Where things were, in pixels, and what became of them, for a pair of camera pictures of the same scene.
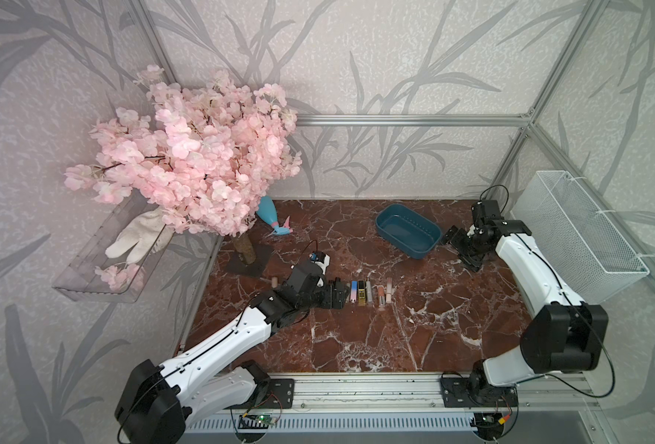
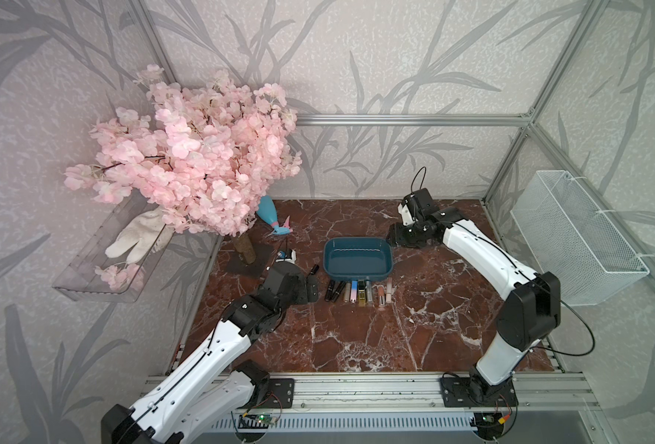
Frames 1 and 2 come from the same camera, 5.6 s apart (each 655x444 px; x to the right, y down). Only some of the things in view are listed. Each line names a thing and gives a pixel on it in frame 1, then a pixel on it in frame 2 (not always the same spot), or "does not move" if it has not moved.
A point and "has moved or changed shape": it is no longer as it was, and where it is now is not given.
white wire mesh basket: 574,238 does not move
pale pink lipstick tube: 389,289 does not move
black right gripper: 470,262 → 394,238
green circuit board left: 258,421 does not move
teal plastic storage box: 407,230 has moved or changed shape
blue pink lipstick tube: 353,290 does not move
